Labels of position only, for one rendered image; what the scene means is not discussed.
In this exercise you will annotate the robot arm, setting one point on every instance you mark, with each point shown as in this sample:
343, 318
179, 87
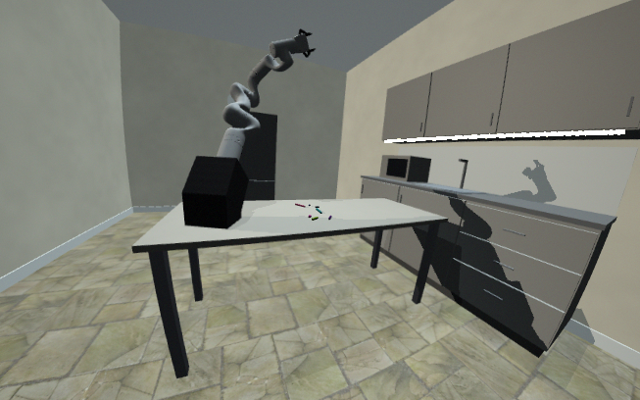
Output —
234, 139

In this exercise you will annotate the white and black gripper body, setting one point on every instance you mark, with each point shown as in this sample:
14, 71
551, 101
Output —
301, 43

